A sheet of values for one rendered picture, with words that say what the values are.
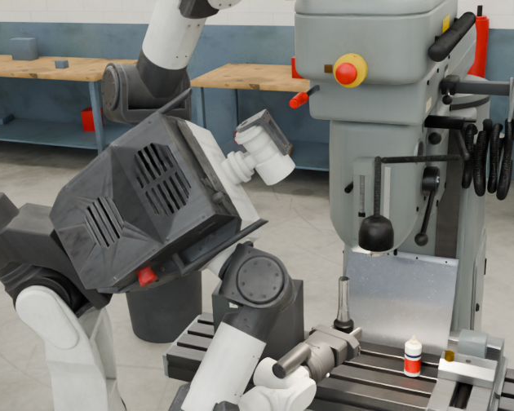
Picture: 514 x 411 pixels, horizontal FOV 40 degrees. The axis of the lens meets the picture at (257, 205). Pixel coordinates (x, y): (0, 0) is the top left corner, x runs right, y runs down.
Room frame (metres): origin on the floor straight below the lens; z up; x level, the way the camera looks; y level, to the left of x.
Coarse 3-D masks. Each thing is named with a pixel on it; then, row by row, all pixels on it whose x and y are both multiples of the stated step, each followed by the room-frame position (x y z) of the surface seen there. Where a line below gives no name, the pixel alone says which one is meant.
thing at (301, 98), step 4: (312, 88) 1.39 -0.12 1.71; (316, 88) 1.40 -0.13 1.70; (300, 92) 1.33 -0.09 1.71; (304, 92) 1.33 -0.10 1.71; (308, 92) 1.36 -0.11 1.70; (312, 92) 1.38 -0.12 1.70; (296, 96) 1.30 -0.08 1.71; (300, 96) 1.31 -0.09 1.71; (304, 96) 1.32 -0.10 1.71; (308, 96) 1.35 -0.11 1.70; (292, 100) 1.29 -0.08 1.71; (296, 100) 1.29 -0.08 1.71; (300, 100) 1.30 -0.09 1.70; (304, 100) 1.31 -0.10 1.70; (292, 104) 1.29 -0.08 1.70; (296, 104) 1.29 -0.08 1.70; (300, 104) 1.30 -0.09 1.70
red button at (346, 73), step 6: (342, 66) 1.25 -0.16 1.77; (348, 66) 1.24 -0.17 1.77; (354, 66) 1.25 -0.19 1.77; (336, 72) 1.25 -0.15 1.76; (342, 72) 1.25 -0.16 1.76; (348, 72) 1.24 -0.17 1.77; (354, 72) 1.24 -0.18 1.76; (336, 78) 1.26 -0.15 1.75; (342, 78) 1.25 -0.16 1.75; (348, 78) 1.24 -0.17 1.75; (354, 78) 1.24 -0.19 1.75; (348, 84) 1.25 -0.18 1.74
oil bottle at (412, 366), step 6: (414, 336) 1.46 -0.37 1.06; (408, 342) 1.47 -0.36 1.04; (414, 342) 1.46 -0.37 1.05; (408, 348) 1.45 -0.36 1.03; (414, 348) 1.45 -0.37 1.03; (420, 348) 1.45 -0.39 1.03; (408, 354) 1.45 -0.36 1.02; (414, 354) 1.45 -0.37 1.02; (420, 354) 1.45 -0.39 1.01; (408, 360) 1.45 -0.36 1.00; (414, 360) 1.45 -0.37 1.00; (420, 360) 1.45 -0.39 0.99; (408, 366) 1.45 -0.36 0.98; (414, 366) 1.45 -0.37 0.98; (420, 366) 1.46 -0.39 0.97; (408, 372) 1.45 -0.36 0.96; (414, 372) 1.45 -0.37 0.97
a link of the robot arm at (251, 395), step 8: (248, 392) 1.12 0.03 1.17; (256, 392) 1.12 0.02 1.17; (240, 400) 1.09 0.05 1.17; (248, 400) 1.09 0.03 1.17; (256, 400) 1.10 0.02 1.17; (264, 400) 1.11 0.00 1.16; (240, 408) 1.07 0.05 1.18; (248, 408) 1.07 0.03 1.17; (256, 408) 1.08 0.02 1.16; (264, 408) 1.09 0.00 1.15
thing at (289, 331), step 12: (216, 288) 1.61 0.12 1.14; (300, 288) 1.60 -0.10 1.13; (216, 300) 1.57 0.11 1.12; (300, 300) 1.59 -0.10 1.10; (216, 312) 1.58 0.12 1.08; (288, 312) 1.53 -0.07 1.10; (300, 312) 1.59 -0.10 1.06; (216, 324) 1.58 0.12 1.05; (276, 324) 1.53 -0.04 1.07; (288, 324) 1.53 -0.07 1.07; (300, 324) 1.59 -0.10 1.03; (276, 336) 1.53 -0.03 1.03; (288, 336) 1.53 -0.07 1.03; (300, 336) 1.58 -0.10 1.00; (264, 348) 1.54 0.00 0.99; (276, 348) 1.53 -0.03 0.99; (288, 348) 1.53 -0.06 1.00; (276, 360) 1.54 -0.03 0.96
